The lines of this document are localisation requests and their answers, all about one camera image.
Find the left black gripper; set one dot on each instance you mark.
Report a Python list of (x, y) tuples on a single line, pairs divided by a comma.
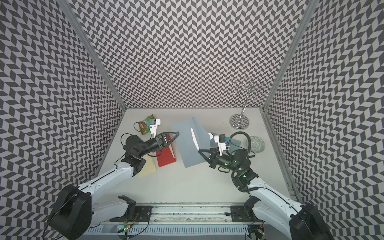
[(162, 141)]

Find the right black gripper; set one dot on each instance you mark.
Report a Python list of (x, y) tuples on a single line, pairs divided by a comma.
[(212, 160)]

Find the dark grey envelope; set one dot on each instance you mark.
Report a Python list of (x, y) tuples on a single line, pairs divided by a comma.
[(191, 132)]

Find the red envelope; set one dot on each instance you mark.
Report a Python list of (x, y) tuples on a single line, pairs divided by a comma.
[(165, 156)]

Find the cream yellow envelope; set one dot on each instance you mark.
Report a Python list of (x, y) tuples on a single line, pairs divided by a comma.
[(148, 168)]

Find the light blue envelope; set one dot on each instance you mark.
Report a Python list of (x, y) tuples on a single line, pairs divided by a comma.
[(230, 144)]

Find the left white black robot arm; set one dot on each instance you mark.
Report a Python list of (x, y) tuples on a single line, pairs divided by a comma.
[(130, 164)]

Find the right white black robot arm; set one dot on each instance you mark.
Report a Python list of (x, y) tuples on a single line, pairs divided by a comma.
[(293, 219)]

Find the green snack bag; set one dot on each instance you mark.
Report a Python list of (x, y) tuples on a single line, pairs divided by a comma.
[(145, 125)]

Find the green patterned ceramic dish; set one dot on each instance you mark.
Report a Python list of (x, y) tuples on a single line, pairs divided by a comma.
[(257, 144)]

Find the chrome jewellery stand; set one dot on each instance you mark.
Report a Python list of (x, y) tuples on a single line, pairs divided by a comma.
[(249, 88)]

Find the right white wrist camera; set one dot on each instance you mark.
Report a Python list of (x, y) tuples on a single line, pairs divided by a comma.
[(221, 141)]

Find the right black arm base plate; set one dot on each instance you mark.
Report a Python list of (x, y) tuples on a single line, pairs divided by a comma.
[(244, 213)]

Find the aluminium front rail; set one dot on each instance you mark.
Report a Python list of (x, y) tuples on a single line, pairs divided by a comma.
[(192, 213)]

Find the right circuit board with wires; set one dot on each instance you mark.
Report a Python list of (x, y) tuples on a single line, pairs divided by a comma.
[(255, 231)]

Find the circuit board with wires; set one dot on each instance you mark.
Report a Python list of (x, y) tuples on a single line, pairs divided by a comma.
[(130, 231), (255, 231)]

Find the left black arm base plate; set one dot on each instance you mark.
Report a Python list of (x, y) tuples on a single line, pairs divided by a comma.
[(133, 212)]

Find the left circuit board with wires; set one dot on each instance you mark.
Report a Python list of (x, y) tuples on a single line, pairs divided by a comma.
[(130, 231)]

